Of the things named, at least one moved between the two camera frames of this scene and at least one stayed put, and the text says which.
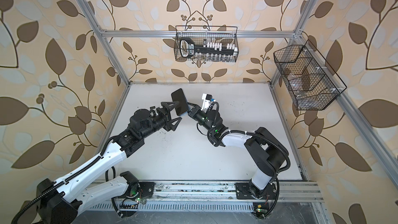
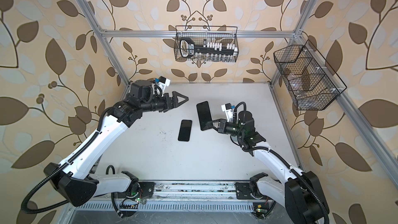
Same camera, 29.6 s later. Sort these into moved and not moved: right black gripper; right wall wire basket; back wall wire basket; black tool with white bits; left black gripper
Moved: right black gripper; left black gripper
Not moved: right wall wire basket; black tool with white bits; back wall wire basket
